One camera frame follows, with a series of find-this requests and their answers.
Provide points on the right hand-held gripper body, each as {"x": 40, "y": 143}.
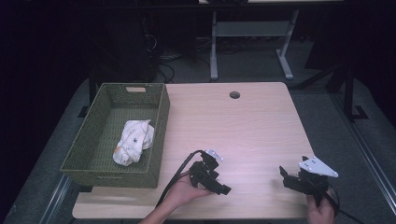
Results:
{"x": 314, "y": 179}

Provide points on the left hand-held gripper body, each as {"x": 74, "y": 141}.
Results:
{"x": 204, "y": 171}

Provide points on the white printed cloth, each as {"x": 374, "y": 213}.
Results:
{"x": 134, "y": 143}

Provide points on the green woven basket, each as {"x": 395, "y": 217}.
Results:
{"x": 102, "y": 146}

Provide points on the person's left hand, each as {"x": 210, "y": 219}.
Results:
{"x": 183, "y": 193}

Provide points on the person's right hand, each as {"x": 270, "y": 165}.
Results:
{"x": 320, "y": 213}

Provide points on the black metal stand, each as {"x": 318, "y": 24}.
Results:
{"x": 350, "y": 90}

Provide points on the white metal desk frame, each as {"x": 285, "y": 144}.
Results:
{"x": 252, "y": 29}

